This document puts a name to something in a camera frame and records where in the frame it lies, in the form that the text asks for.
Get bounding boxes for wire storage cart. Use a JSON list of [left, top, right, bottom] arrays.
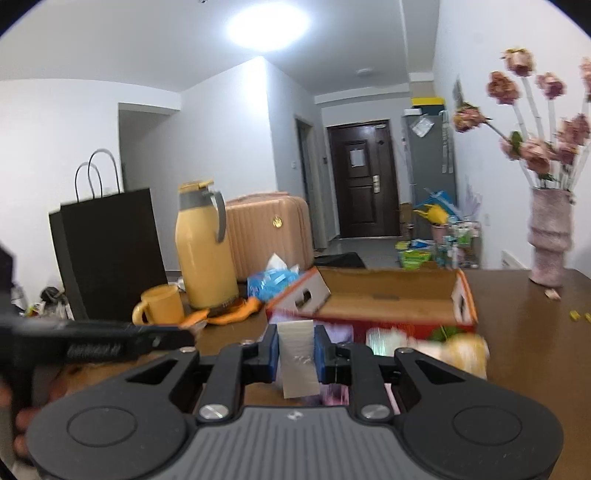
[[431, 219, 482, 270]]

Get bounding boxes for red cardboard box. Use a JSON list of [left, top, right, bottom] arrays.
[[266, 268, 478, 340]]

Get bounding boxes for ceiling lamp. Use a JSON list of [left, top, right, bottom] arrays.
[[224, 1, 311, 53]]

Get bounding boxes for pink textured vase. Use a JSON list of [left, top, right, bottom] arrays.
[[528, 188, 573, 288]]

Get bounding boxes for fallen rose petal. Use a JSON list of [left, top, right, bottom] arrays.
[[545, 289, 561, 301]]

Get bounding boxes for white yellow plush toy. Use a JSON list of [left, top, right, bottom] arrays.
[[423, 333, 490, 379]]

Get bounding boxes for pink suitcase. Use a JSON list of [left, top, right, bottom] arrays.
[[226, 192, 314, 281]]

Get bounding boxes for grey refrigerator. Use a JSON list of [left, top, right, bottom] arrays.
[[400, 110, 459, 241]]

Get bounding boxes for dried pink roses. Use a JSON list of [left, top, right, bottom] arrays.
[[452, 47, 590, 194]]

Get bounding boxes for person's left hand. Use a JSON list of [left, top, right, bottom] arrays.
[[1, 381, 39, 461]]

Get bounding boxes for dark brown entrance door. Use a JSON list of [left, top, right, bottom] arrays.
[[327, 120, 401, 238]]

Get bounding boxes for black paper shopping bag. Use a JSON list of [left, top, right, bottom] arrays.
[[48, 189, 167, 323]]

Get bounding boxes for yellow mug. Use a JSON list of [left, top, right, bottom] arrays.
[[132, 285, 185, 325]]

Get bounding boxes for white sponge block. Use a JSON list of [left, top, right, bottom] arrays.
[[277, 320, 320, 399]]

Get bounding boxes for yellow thermos jug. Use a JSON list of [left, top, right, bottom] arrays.
[[175, 180, 238, 310]]

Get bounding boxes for orange strap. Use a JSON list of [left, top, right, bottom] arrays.
[[178, 296, 266, 329]]

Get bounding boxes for blue tissue pack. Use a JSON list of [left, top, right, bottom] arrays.
[[246, 253, 301, 303]]

